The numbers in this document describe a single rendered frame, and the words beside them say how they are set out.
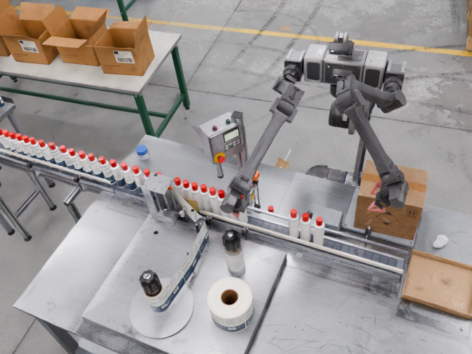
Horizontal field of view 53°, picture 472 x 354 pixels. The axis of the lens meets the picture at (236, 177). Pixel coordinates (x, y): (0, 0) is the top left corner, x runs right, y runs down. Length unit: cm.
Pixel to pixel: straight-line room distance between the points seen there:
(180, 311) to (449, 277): 128
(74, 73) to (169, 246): 201
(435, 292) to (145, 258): 142
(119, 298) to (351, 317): 111
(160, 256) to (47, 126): 277
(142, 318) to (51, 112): 321
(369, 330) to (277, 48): 362
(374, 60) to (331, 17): 337
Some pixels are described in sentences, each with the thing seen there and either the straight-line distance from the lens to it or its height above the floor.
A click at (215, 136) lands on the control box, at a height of 146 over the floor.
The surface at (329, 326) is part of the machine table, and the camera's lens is 232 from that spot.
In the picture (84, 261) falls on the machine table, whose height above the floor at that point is 83.
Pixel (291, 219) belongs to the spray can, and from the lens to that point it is 235.
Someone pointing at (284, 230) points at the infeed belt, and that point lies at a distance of 252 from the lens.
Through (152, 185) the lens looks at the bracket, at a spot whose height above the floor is 114.
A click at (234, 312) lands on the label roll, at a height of 103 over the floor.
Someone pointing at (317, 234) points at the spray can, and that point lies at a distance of 237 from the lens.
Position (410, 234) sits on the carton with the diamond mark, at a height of 90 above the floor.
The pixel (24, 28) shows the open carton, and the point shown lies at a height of 93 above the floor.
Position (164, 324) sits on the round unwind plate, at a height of 89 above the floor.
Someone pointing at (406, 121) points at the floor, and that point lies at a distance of 447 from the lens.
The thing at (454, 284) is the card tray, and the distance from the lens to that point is 252.
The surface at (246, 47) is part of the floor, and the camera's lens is 538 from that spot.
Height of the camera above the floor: 294
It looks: 48 degrees down
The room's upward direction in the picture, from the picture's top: 9 degrees counter-clockwise
